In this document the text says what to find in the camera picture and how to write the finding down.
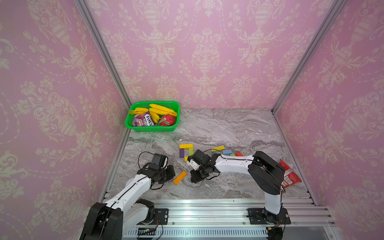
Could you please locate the orange block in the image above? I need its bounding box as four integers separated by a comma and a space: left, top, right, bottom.
173, 171, 187, 185

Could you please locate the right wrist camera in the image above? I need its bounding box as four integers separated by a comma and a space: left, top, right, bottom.
186, 150, 211, 171

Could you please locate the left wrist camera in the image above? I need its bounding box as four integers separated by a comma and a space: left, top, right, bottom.
149, 154, 168, 171

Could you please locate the aluminium mounting rail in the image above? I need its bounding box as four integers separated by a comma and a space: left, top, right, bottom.
77, 197, 337, 240

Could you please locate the red dragon fruit toy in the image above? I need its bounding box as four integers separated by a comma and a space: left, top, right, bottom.
157, 115, 177, 127

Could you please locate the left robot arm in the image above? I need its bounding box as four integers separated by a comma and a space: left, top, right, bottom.
80, 164, 176, 240

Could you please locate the green plastic basket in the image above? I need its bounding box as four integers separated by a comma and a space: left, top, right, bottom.
125, 101, 181, 132

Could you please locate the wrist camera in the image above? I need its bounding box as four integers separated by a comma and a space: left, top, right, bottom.
186, 150, 211, 171
149, 154, 168, 171

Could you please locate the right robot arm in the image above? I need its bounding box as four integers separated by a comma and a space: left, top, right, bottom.
186, 150, 291, 227

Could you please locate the red snack bag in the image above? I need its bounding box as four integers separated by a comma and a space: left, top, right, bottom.
280, 160, 302, 188

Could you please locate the yellow block top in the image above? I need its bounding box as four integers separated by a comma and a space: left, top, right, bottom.
179, 144, 194, 149

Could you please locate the purple snack packet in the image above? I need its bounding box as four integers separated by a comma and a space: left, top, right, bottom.
132, 111, 155, 127

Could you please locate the yellow banana bunch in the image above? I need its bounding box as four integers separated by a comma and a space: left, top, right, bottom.
129, 104, 178, 123

